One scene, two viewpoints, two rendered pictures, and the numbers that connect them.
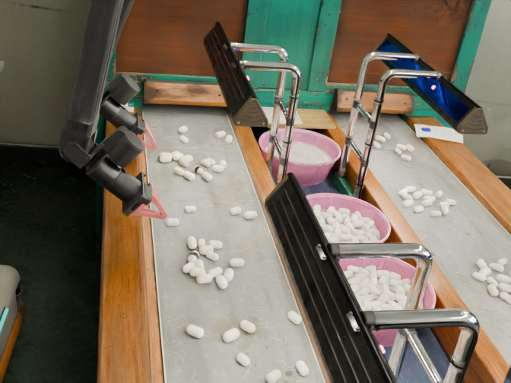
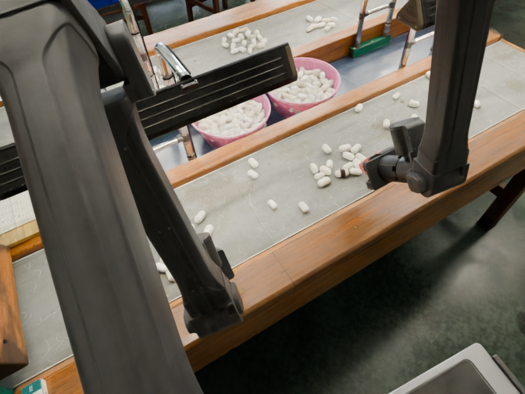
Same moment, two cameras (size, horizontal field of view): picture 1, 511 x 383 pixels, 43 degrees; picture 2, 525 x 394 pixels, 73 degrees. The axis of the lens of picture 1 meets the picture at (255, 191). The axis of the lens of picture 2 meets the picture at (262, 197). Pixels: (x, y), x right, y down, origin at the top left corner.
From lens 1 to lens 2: 1.73 m
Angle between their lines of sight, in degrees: 74
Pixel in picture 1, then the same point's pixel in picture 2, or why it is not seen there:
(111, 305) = not seen: hidden behind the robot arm
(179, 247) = (330, 191)
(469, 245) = (209, 59)
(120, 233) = (358, 226)
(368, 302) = (312, 86)
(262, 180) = (191, 168)
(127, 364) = (477, 154)
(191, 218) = (282, 201)
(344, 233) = (233, 112)
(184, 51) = not seen: outside the picture
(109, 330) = not seen: hidden behind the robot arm
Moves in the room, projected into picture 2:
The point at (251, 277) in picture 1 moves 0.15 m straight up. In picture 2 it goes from (333, 140) to (338, 99)
